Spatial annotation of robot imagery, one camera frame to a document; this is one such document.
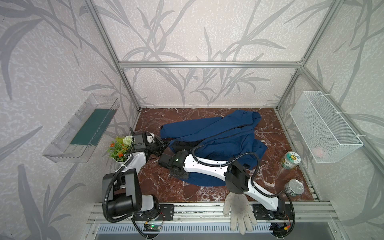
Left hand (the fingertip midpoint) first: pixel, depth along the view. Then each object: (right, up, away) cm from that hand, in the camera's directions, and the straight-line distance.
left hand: (171, 136), depth 88 cm
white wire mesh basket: (+71, +3, -26) cm, 76 cm away
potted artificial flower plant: (-26, -5, -9) cm, 28 cm away
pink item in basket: (+76, -5, -15) cm, 77 cm away
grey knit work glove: (+36, -34, -12) cm, 51 cm away
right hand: (+3, -19, -2) cm, 19 cm away
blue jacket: (+28, -4, +10) cm, 30 cm away
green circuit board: (-6, -42, -17) cm, 45 cm away
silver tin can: (+66, -25, -12) cm, 71 cm away
